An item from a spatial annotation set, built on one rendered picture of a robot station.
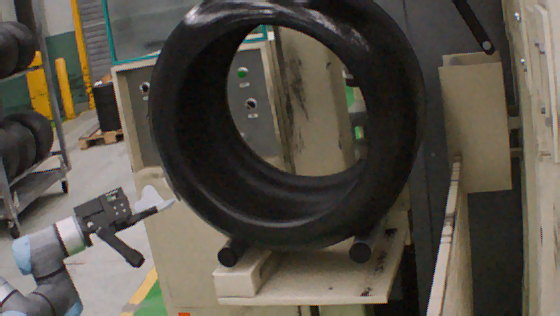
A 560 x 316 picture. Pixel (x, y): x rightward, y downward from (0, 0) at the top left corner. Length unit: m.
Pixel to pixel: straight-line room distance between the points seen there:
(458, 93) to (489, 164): 0.18
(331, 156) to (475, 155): 0.37
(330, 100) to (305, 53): 0.13
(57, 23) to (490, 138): 10.32
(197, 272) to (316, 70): 0.97
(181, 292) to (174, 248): 0.17
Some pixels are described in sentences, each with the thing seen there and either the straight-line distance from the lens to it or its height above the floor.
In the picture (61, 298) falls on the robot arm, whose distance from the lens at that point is 1.34.
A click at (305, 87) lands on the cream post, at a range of 1.62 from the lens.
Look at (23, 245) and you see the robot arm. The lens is 1.35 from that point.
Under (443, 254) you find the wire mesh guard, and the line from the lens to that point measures 1.02.
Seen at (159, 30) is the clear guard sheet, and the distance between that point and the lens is 2.14.
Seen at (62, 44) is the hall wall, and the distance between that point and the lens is 11.44.
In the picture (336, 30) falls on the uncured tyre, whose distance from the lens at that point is 1.19.
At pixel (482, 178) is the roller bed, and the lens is 1.54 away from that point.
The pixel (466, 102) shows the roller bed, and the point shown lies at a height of 1.12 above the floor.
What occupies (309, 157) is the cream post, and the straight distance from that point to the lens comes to 1.66.
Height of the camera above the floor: 1.42
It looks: 14 degrees down
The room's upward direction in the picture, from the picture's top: 10 degrees counter-clockwise
